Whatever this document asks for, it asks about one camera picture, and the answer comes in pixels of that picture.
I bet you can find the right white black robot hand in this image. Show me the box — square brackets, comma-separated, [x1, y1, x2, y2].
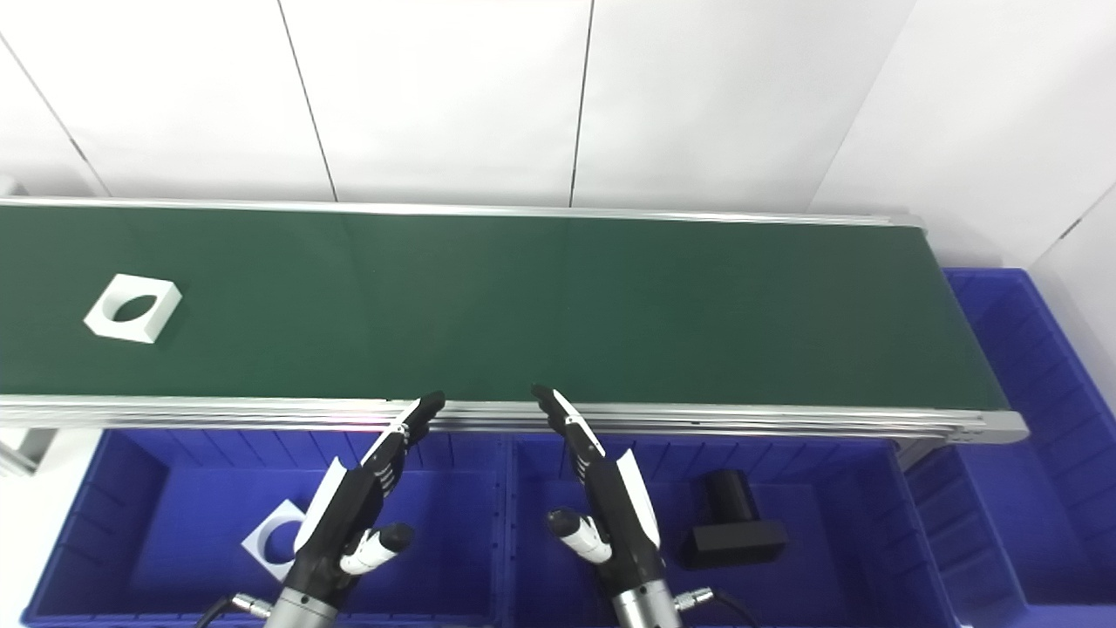
[531, 385, 669, 599]

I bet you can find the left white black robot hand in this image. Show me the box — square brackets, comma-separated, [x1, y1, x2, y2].
[283, 392, 446, 603]

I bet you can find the white square part with hole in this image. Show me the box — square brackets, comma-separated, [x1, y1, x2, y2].
[242, 500, 308, 583]
[84, 274, 183, 344]

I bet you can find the black block part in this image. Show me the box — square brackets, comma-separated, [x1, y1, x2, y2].
[677, 469, 789, 571]

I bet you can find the blue plastic bin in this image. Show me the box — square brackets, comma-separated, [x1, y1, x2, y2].
[504, 433, 960, 628]
[22, 427, 511, 628]
[902, 267, 1116, 628]

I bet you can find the green conveyor belt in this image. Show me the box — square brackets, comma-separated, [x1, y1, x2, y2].
[0, 197, 1030, 446]

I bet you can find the aluminium conveyor leg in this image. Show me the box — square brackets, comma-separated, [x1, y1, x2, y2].
[0, 427, 58, 477]

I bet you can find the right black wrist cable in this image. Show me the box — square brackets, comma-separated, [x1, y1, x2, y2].
[676, 588, 759, 628]

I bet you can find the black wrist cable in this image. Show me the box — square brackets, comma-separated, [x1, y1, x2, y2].
[676, 588, 759, 628]
[196, 593, 275, 628]

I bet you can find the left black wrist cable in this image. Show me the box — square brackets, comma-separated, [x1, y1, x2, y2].
[196, 593, 275, 628]

